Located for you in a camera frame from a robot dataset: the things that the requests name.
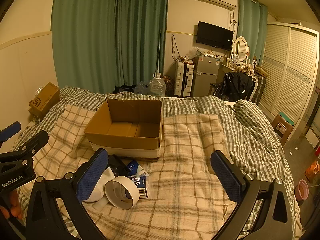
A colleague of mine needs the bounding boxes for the black bag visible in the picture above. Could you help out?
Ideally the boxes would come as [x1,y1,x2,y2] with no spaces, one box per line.
[114,85,135,94]

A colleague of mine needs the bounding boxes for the white grey sock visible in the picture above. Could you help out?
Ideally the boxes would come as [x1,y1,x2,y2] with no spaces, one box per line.
[81,167,115,208]

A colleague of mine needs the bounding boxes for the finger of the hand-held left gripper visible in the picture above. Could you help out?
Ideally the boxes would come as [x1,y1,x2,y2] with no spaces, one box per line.
[0,121,22,144]
[0,130,49,167]

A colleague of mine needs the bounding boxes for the dark patterned bag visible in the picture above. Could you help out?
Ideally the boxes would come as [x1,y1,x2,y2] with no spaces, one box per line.
[162,76,175,97]

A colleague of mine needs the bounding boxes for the brown suitcase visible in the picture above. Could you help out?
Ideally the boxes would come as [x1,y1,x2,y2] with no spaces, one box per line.
[250,66,268,103]

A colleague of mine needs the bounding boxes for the white louvered wardrobe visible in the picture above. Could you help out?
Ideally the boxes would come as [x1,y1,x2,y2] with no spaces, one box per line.
[259,21,320,140]

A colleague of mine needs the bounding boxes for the silver small fridge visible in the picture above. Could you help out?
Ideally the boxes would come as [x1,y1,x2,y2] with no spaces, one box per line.
[192,54,224,97]

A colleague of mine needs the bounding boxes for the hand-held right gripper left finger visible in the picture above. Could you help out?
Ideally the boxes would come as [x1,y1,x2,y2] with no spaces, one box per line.
[25,148,110,240]

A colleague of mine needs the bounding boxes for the pink bowl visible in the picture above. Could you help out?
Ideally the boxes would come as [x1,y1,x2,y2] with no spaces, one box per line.
[297,179,309,200]

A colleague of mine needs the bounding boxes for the black jacket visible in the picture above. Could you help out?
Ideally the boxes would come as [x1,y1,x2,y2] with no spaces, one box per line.
[216,71,255,100]

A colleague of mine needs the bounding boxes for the white ribbed suitcase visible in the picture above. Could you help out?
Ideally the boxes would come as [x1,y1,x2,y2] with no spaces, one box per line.
[174,60,195,97]

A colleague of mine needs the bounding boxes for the white tape roll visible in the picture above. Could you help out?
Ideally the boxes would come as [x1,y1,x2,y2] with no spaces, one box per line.
[104,176,140,210]

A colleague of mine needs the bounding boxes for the white oval mirror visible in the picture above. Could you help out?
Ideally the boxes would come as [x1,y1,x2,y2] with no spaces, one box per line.
[232,36,250,64]

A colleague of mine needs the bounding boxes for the crumpled clear plastic bag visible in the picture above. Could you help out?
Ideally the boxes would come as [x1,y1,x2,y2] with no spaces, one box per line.
[184,46,199,59]

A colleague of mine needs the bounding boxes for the bluish clear plastic bag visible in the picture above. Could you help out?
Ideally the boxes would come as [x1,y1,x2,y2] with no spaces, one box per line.
[134,81,150,95]

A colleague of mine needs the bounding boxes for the brown stool with green top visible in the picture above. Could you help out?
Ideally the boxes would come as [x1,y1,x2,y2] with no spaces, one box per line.
[272,112,295,145]

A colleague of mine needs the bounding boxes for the blue white tissue packet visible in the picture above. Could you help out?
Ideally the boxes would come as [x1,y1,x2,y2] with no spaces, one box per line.
[126,160,150,199]

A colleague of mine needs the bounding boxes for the tan furry cloth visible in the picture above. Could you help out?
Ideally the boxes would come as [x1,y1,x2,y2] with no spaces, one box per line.
[235,64,255,77]

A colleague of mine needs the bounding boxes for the person's left hand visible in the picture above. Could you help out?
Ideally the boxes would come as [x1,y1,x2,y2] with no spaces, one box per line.
[0,190,24,220]

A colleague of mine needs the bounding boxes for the hanging wall cables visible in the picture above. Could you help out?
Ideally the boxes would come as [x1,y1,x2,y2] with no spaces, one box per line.
[171,35,180,62]

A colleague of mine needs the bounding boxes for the orange bag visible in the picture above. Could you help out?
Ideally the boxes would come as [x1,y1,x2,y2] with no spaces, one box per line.
[305,160,320,183]

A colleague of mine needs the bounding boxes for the narrow green curtain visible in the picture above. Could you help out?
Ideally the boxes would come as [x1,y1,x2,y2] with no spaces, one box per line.
[237,0,268,65]

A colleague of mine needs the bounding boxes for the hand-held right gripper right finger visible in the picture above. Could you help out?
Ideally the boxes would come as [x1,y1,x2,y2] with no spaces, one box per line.
[210,150,297,240]

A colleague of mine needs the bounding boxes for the large clear water jug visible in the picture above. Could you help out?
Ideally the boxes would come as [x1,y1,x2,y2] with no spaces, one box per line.
[149,72,166,97]

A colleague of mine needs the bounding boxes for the closed printed cardboard box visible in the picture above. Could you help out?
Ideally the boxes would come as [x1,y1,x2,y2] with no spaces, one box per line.
[28,82,60,120]

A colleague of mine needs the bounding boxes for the brown cardboard box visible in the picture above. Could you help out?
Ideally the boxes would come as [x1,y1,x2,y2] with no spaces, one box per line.
[84,99,163,161]

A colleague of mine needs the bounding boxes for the black wall television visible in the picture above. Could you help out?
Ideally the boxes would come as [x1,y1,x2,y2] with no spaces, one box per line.
[196,21,234,51]

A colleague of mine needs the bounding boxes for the wide green curtain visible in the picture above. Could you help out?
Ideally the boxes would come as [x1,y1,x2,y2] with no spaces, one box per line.
[51,0,169,95]

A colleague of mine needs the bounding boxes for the beige plaid blanket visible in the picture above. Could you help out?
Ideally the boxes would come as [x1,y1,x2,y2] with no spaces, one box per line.
[15,104,300,240]

